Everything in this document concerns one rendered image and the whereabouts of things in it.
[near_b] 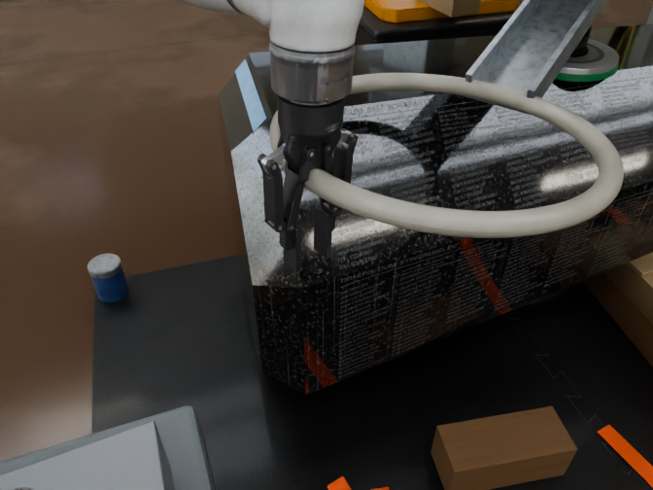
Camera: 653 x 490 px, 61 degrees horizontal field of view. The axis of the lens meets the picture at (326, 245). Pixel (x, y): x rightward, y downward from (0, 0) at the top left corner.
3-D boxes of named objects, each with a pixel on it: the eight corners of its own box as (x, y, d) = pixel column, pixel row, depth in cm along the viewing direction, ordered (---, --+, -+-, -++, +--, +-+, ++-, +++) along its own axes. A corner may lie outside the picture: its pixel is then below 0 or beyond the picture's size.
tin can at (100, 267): (133, 282, 187) (124, 253, 179) (122, 303, 179) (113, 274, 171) (104, 281, 187) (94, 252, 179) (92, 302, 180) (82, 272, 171)
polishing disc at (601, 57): (561, 81, 115) (563, 75, 114) (498, 46, 130) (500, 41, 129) (639, 65, 121) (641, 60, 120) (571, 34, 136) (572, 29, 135)
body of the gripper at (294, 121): (300, 112, 57) (299, 190, 63) (361, 95, 62) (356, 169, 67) (260, 89, 62) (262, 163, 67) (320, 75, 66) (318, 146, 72)
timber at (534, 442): (446, 498, 130) (454, 472, 123) (429, 451, 139) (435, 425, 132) (564, 475, 134) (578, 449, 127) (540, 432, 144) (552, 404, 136)
